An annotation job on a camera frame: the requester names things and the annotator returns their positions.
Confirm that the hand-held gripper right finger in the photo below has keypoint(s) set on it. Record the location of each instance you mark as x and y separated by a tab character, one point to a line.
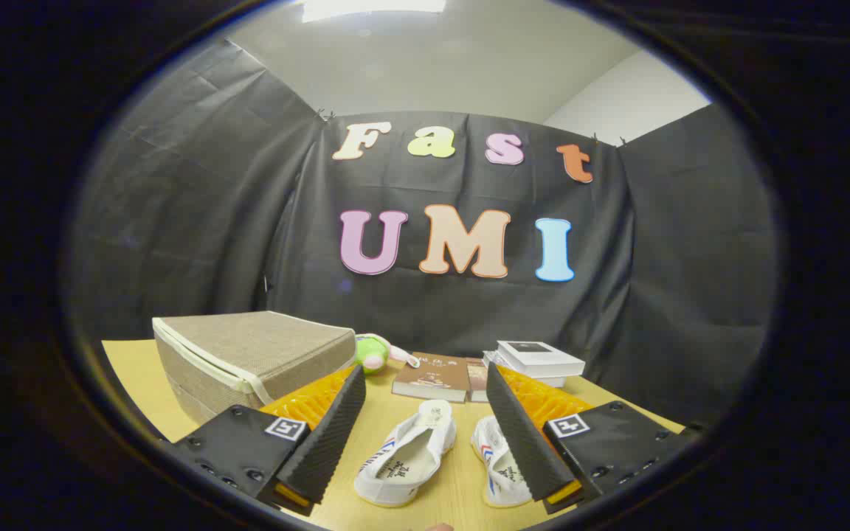
524	442

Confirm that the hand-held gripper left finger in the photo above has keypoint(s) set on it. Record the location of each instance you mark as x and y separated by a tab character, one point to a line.
329	435

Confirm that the white canvas shoe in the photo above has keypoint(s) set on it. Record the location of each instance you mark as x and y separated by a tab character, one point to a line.
406	461
495	461

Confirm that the beige fabric storage box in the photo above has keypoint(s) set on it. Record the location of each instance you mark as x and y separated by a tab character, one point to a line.
248	346

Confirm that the white book with patterned cover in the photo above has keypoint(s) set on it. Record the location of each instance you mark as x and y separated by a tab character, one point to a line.
554	382

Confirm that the brown book under white books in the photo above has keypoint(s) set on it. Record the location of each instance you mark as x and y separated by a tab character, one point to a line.
477	380

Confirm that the white book with dark picture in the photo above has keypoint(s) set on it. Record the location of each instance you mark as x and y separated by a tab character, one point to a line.
539	358

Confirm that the green and pink plush toy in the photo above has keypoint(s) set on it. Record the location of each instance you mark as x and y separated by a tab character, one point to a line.
372	352

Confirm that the brown book with cover picture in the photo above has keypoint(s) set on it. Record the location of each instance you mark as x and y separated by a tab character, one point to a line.
432	376

